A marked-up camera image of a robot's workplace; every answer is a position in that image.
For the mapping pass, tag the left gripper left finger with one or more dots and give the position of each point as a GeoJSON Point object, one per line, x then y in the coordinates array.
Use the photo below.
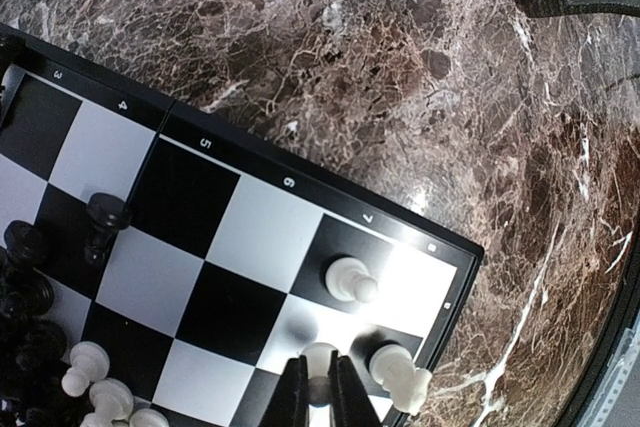
{"type": "Point", "coordinates": [289, 403]}

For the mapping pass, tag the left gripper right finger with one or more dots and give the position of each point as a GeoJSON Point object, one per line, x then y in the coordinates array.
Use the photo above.
{"type": "Point", "coordinates": [350, 405]}

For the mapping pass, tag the white chess piece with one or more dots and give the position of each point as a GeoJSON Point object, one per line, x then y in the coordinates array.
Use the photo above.
{"type": "Point", "coordinates": [348, 279]}
{"type": "Point", "coordinates": [318, 357]}
{"type": "Point", "coordinates": [393, 368]}

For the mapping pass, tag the black grey chessboard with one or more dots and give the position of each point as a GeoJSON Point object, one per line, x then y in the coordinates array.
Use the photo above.
{"type": "Point", "coordinates": [146, 241]}

